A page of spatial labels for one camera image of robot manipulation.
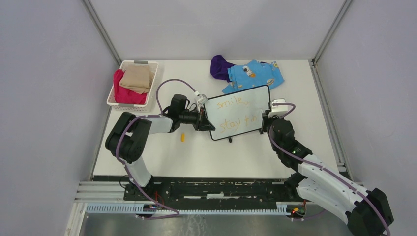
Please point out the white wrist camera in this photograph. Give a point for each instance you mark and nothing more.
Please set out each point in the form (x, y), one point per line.
(280, 108)
(200, 100)

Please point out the white whiteboard black frame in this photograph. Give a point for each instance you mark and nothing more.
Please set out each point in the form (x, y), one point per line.
(237, 113)

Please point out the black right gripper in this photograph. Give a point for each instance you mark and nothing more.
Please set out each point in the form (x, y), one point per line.
(265, 120)

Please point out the purple cloth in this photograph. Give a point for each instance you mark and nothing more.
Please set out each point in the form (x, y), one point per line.
(219, 68)

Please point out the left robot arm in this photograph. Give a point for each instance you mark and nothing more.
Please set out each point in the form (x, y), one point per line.
(127, 139)

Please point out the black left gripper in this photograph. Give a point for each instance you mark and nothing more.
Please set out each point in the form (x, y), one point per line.
(202, 124)

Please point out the pink cloth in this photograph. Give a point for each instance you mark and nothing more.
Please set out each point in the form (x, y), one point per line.
(124, 95)

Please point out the blue patterned cloth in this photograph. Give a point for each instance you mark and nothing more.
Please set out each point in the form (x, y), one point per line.
(253, 74)

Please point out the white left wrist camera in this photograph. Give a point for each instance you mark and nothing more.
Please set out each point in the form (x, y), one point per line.
(200, 100)

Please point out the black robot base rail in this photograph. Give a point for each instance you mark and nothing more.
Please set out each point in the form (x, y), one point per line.
(218, 194)

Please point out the white perforated plastic basket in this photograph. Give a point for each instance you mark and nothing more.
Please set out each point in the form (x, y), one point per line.
(150, 101)

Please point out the beige folded cloth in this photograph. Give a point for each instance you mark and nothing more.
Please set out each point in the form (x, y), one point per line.
(137, 78)

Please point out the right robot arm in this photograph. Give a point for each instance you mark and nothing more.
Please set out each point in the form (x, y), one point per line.
(365, 212)

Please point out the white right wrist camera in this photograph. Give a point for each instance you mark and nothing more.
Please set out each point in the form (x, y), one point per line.
(280, 108)

